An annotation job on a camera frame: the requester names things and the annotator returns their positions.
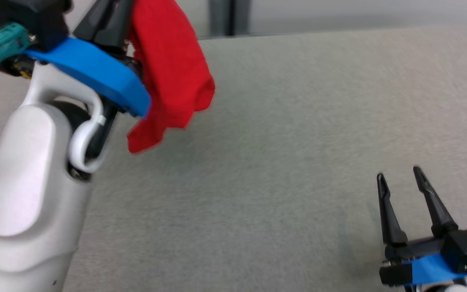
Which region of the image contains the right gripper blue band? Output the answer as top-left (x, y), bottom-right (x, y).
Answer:
top-left (377, 166), bottom-right (467, 288)

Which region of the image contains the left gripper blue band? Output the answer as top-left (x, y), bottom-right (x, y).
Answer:
top-left (26, 0), bottom-right (152, 119)

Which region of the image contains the red shorts white waistband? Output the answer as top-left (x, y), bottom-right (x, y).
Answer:
top-left (127, 0), bottom-right (216, 155)

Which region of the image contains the grey partition post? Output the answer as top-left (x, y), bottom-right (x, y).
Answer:
top-left (209, 0), bottom-right (250, 37)

